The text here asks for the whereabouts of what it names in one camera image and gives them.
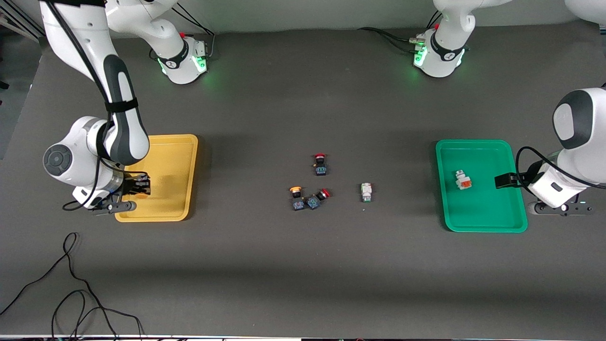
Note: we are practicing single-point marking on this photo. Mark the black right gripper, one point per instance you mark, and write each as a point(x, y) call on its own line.
point(134, 185)

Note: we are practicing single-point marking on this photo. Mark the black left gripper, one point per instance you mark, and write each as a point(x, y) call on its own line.
point(507, 180)

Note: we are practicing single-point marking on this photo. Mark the yellow mushroom push button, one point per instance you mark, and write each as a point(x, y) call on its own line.
point(143, 185)
point(298, 204)

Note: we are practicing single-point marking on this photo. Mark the white orange switch block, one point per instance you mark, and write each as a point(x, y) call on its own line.
point(463, 181)

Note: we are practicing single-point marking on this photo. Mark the green button with white block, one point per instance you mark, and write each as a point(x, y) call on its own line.
point(366, 192)

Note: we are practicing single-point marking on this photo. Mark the red mushroom push button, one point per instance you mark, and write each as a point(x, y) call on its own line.
point(313, 202)
point(321, 169)

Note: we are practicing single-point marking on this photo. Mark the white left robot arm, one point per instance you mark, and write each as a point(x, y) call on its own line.
point(445, 57)

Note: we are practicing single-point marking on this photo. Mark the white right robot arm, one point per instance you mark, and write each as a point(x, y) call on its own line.
point(85, 156)

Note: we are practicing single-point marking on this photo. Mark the green plastic tray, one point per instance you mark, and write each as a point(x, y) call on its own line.
point(480, 208)

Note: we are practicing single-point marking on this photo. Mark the yellow plastic tray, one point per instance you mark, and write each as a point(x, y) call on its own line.
point(170, 161)

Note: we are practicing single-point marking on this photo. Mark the dark grey table cloth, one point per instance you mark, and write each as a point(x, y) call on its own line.
point(303, 284)

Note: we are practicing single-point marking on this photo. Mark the aluminium frame rail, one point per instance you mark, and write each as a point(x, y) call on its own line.
point(23, 28)

